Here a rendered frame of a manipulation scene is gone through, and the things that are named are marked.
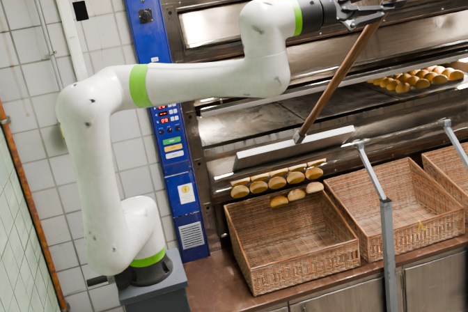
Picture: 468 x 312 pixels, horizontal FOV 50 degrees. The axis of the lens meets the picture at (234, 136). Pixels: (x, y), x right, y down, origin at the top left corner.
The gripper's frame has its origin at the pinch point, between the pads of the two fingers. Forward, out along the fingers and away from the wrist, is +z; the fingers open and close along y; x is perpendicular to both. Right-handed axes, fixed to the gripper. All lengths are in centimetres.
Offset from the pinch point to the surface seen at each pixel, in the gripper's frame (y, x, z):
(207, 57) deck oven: -58, -116, -22
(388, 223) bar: 44, -118, 35
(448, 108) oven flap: -12, -151, 115
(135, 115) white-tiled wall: -41, -130, -63
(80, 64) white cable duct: -64, -110, -82
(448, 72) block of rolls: -38, -159, 133
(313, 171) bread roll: 4, -150, 21
